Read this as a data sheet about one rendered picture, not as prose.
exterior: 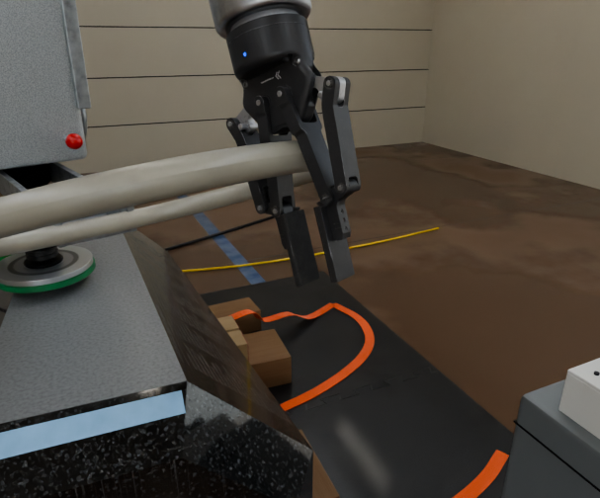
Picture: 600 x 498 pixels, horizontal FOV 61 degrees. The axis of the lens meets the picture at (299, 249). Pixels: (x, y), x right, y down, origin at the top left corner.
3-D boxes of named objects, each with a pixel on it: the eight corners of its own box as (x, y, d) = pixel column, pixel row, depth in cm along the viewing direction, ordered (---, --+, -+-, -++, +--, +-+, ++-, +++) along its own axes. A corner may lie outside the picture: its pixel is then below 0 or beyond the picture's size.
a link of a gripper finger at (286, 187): (264, 94, 45) (252, 96, 46) (275, 218, 48) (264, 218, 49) (291, 95, 49) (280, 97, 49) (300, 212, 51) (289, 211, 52)
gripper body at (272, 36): (326, 14, 47) (349, 116, 47) (259, 49, 52) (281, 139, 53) (274, 0, 41) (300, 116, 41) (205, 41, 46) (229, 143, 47)
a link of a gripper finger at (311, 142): (297, 93, 48) (307, 85, 47) (342, 203, 48) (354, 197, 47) (270, 92, 45) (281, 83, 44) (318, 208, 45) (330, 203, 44)
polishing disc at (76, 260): (92, 244, 133) (91, 240, 133) (94, 277, 115) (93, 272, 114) (0, 256, 126) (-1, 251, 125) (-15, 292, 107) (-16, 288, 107)
